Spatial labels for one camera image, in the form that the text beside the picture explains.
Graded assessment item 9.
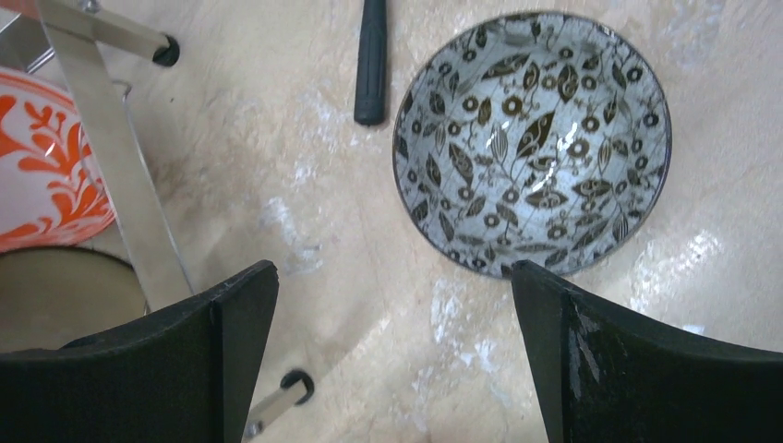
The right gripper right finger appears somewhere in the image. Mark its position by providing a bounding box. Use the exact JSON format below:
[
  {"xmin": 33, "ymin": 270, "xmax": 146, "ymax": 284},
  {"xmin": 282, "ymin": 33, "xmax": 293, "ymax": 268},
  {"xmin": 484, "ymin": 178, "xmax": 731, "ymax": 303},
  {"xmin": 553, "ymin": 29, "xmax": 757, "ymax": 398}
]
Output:
[{"xmin": 511, "ymin": 261, "xmax": 782, "ymax": 442}]

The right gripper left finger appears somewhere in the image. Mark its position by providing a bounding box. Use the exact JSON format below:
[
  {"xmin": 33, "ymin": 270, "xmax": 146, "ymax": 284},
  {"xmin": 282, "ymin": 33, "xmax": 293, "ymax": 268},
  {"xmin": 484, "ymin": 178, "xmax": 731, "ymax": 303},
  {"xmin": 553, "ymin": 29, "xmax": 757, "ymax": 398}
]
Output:
[{"xmin": 1, "ymin": 260, "xmax": 279, "ymax": 442}]

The brown glazed bowl stack top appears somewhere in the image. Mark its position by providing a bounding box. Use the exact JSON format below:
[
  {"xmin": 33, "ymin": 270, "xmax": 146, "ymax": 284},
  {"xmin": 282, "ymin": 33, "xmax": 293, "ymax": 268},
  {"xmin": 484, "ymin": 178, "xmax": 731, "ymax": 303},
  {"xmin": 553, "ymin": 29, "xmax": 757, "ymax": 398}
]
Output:
[{"xmin": 1, "ymin": 246, "xmax": 149, "ymax": 353}]

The orange patterned bowl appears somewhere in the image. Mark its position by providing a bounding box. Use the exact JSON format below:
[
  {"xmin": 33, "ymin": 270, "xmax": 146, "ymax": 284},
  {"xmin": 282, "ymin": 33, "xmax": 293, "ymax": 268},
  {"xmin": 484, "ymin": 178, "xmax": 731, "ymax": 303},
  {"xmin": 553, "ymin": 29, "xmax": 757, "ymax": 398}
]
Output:
[{"xmin": 1, "ymin": 68, "xmax": 114, "ymax": 251}]

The black leaf patterned bowl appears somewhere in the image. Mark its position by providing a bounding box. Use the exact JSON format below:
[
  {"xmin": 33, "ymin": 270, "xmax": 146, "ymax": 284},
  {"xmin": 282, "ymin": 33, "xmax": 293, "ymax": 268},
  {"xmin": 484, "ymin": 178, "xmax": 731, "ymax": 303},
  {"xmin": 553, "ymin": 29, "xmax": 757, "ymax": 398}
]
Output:
[{"xmin": 393, "ymin": 11, "xmax": 672, "ymax": 279}]

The steel two-tier dish rack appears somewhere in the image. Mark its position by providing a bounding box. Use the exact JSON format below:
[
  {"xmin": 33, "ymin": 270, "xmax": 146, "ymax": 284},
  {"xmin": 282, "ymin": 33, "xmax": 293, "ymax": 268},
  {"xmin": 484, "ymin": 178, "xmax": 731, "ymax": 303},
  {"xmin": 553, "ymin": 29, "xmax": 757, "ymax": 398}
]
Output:
[{"xmin": 3, "ymin": 1, "xmax": 314, "ymax": 442}]

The small black hammer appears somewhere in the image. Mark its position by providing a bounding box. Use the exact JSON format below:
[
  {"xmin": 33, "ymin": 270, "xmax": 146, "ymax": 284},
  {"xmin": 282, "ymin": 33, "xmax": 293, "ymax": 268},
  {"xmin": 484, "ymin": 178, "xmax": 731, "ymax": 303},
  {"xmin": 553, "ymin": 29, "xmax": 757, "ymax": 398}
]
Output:
[{"xmin": 354, "ymin": 0, "xmax": 388, "ymax": 126}]

